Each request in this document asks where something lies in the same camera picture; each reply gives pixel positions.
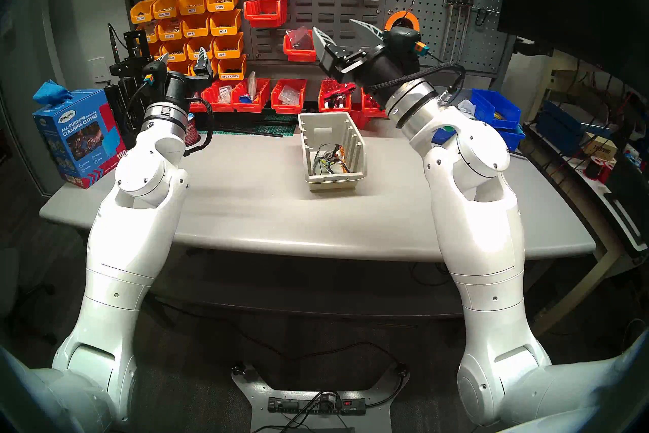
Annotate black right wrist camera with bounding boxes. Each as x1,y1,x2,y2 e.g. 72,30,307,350
386,26,425,63

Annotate beige plastic storage bin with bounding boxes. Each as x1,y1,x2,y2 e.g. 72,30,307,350
298,112,367,192

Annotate black power strip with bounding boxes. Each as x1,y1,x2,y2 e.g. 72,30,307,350
267,395,367,416

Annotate grey workbench lower shelf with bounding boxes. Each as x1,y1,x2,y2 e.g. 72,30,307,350
142,247,528,331

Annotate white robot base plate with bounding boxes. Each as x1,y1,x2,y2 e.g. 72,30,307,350
231,361,410,433

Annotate red thread spool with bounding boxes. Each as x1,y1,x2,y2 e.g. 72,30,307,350
586,155,614,184

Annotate blue plastic bin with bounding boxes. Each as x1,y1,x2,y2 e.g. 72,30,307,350
472,89,522,131
499,125,526,152

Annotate red spool blue label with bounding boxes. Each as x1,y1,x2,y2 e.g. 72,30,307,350
184,111,204,148

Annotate orange tape roll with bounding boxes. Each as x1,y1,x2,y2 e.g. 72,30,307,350
384,10,421,32

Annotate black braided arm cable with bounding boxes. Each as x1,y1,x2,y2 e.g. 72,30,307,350
373,63,467,105
183,95,214,157

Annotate small cardboard box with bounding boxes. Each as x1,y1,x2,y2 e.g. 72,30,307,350
583,133,618,159

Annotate black metal stand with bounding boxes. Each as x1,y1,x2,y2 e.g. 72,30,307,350
107,24,155,133

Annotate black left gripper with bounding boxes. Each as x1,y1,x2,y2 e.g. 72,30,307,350
157,46,213,105

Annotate blue cleaning cloth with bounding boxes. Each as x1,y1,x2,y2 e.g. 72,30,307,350
33,79,74,105

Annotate blue cleaning cloths box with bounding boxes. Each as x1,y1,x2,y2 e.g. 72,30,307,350
32,90,126,190

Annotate green white wipes box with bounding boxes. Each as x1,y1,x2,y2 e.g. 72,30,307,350
439,100,478,134

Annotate dark blue crate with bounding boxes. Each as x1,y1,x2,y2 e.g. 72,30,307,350
536,100,604,153

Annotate dark plastic parts bag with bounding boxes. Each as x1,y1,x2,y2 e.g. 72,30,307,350
286,26,312,50

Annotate black floor power cable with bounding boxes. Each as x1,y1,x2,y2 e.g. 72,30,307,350
162,300,410,410

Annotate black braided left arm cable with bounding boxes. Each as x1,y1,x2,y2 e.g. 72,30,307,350
183,95,214,157

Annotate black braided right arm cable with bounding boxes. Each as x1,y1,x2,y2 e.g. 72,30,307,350
373,63,467,105

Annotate red wire bundle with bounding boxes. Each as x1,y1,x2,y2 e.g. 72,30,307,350
324,79,356,99

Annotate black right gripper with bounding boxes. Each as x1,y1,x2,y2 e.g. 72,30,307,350
311,18,415,99

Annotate safety glasses orange temples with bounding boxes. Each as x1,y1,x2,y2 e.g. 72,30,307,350
324,144,351,174

